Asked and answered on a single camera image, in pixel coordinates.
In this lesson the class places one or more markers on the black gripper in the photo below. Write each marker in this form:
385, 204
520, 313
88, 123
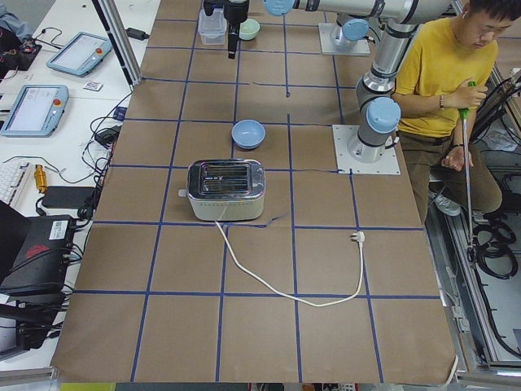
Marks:
237, 10

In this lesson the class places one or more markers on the green bowl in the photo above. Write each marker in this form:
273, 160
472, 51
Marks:
249, 29

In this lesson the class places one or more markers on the blue bowl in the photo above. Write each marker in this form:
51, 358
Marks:
248, 134

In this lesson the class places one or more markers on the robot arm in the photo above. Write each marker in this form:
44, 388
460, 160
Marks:
276, 8
379, 113

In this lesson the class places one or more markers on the clear plastic food container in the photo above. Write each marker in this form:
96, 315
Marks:
212, 28

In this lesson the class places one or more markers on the black power adapter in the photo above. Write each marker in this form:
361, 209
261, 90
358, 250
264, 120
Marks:
137, 34

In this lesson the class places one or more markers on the far teach pendant tablet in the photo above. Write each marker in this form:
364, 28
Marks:
81, 55

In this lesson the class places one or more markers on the teach pendant tablet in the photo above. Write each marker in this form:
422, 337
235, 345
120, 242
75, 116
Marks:
36, 111
81, 55

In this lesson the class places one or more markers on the silver two-slot toaster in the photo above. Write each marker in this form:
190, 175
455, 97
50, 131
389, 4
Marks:
225, 190

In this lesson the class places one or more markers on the near teach pendant tablet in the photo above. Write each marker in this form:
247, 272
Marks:
36, 111

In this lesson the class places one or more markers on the person in yellow shirt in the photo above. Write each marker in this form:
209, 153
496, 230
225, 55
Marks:
445, 70

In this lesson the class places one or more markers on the white keyboard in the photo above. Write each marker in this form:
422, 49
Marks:
16, 176

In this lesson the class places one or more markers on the black computer box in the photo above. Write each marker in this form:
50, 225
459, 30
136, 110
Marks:
34, 253

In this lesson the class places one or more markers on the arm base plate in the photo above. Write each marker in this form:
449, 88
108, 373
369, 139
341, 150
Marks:
344, 38
354, 157

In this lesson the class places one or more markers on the aluminium frame post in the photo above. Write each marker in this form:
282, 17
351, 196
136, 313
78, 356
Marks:
112, 23

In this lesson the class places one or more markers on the green handled grabber stick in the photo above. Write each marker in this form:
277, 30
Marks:
464, 114

